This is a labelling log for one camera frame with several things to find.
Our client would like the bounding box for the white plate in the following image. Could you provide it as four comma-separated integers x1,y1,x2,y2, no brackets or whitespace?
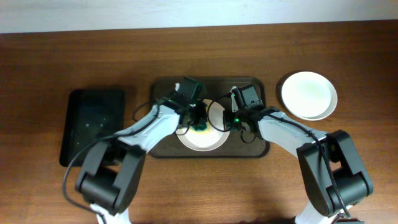
286,103,337,121
176,102,230,152

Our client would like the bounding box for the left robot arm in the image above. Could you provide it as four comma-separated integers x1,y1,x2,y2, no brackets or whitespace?
75,92,206,223

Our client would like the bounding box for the brown serving tray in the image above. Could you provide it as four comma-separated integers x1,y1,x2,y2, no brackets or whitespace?
150,77,270,159

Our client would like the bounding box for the green and yellow sponge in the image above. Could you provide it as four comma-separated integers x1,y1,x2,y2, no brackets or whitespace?
192,119,208,132

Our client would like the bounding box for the pale blue plate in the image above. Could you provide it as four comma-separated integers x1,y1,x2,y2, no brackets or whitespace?
280,72,338,107

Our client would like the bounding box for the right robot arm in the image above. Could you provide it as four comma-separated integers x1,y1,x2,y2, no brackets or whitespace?
223,108,374,223

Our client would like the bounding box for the white plate top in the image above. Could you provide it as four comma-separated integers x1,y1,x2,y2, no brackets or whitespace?
176,102,230,152

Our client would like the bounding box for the black rectangular tray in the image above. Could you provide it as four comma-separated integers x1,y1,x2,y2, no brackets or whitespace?
59,89,125,167

